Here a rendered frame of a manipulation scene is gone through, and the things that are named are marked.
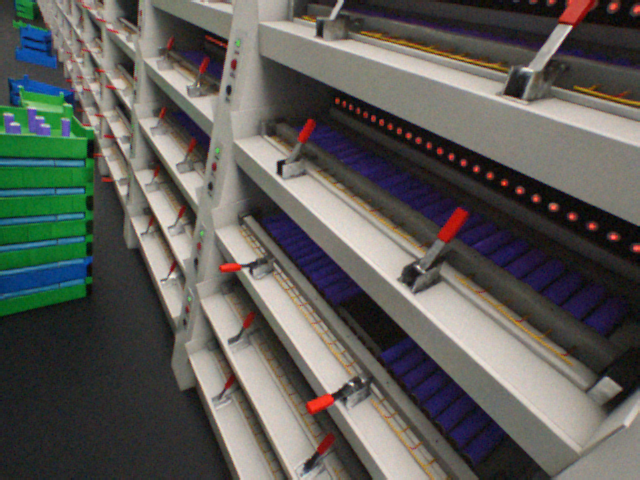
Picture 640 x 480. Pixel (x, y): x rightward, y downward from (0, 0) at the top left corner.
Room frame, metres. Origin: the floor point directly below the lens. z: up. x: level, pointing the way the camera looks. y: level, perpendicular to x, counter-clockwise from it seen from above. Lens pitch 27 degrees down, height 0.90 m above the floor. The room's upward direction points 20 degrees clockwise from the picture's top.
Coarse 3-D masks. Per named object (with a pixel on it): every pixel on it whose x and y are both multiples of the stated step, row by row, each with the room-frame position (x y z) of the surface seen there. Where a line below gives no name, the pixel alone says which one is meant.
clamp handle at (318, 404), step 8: (352, 384) 0.31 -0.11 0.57; (336, 392) 0.30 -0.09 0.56; (344, 392) 0.30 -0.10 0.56; (352, 392) 0.31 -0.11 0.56; (312, 400) 0.27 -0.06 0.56; (320, 400) 0.28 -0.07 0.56; (328, 400) 0.28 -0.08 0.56; (336, 400) 0.29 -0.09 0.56; (312, 408) 0.26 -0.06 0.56; (320, 408) 0.27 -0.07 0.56
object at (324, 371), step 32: (224, 224) 0.61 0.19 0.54; (256, 256) 0.54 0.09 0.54; (256, 288) 0.47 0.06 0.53; (288, 288) 0.48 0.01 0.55; (288, 320) 0.42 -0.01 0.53; (352, 320) 0.44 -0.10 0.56; (320, 352) 0.37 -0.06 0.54; (320, 384) 0.33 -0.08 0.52; (352, 416) 0.29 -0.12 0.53; (384, 448) 0.26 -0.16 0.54; (512, 448) 0.29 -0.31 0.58
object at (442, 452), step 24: (264, 240) 0.56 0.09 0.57; (288, 264) 0.51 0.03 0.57; (312, 288) 0.46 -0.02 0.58; (312, 312) 0.43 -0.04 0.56; (336, 336) 0.39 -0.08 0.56; (360, 360) 0.35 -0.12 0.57; (384, 384) 0.32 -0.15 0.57; (408, 408) 0.30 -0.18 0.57; (432, 432) 0.28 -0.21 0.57; (432, 456) 0.26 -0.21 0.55; (456, 456) 0.26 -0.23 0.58
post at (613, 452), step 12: (636, 420) 0.17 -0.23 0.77; (624, 432) 0.17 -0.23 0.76; (636, 432) 0.17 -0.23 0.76; (612, 444) 0.17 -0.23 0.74; (624, 444) 0.17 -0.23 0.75; (636, 444) 0.17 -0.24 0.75; (588, 456) 0.17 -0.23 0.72; (600, 456) 0.17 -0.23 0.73; (612, 456) 0.17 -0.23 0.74; (624, 456) 0.17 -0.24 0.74; (636, 456) 0.16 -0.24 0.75; (540, 468) 0.24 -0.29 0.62; (576, 468) 0.17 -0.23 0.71; (588, 468) 0.17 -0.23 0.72; (600, 468) 0.17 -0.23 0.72; (612, 468) 0.17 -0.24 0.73; (624, 468) 0.16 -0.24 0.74; (636, 468) 0.16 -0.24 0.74
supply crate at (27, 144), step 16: (0, 112) 0.79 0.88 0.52; (16, 112) 0.82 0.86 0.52; (48, 112) 0.87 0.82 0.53; (64, 112) 0.90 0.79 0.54; (0, 128) 0.77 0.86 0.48; (80, 128) 0.86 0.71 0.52; (0, 144) 0.66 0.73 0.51; (16, 144) 0.68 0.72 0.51; (32, 144) 0.70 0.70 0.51; (48, 144) 0.73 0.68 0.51; (64, 144) 0.75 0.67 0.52; (80, 144) 0.78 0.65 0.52
